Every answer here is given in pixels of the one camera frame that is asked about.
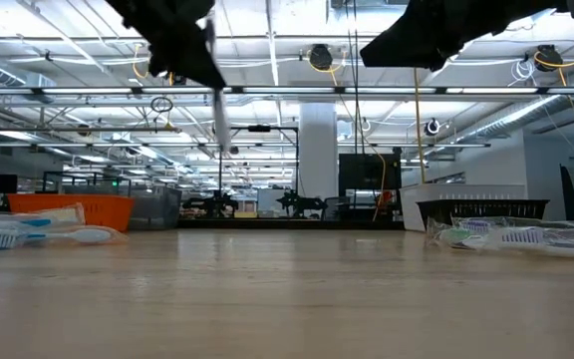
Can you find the black screen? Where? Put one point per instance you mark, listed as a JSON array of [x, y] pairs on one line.
[[367, 174]]

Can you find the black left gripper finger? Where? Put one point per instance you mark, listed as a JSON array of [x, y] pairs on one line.
[[187, 60]]

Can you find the black frame stand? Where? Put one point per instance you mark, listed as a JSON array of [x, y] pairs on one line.
[[259, 128]]

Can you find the small yellow box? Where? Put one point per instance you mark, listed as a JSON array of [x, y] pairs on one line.
[[245, 214]]

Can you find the blue toothbrush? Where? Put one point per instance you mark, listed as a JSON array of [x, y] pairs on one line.
[[60, 215]]

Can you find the long ceiling light strip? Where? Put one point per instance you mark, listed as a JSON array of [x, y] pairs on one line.
[[287, 90]]

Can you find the black background robot arm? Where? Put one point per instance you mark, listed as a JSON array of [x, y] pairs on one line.
[[299, 203], [214, 204]]

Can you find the dark grey plastic basket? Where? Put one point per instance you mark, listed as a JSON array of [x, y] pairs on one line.
[[157, 209]]

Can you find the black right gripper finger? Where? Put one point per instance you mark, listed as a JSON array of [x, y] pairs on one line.
[[401, 45]]

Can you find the white building pillar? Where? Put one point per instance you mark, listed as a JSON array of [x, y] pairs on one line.
[[317, 149]]

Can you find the packaged toothbrushes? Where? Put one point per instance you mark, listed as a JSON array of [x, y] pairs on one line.
[[83, 235]]

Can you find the black plastic basket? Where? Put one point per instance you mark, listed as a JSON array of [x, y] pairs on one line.
[[481, 209]]

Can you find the orange plastic basket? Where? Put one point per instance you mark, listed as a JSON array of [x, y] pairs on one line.
[[73, 212]]

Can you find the green toothbrush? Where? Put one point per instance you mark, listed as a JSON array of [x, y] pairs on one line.
[[454, 236]]

